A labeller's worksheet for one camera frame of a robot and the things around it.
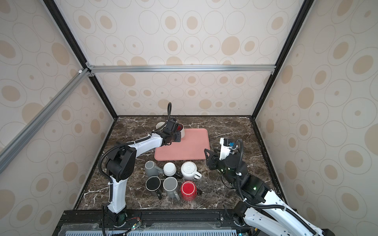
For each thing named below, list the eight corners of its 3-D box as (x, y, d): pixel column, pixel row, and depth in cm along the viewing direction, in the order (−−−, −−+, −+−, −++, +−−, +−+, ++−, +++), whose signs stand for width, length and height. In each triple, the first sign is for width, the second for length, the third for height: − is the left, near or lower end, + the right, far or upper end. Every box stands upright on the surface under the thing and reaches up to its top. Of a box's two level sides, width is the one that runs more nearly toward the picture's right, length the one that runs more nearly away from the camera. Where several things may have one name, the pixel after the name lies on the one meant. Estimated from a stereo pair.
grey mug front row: (164, 201, 81) (161, 195, 72) (166, 184, 87) (163, 176, 78) (179, 201, 81) (178, 195, 72) (180, 184, 87) (179, 176, 78)
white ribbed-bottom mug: (181, 180, 88) (180, 174, 82) (182, 167, 94) (181, 161, 87) (200, 180, 88) (201, 174, 82) (200, 167, 94) (201, 161, 87)
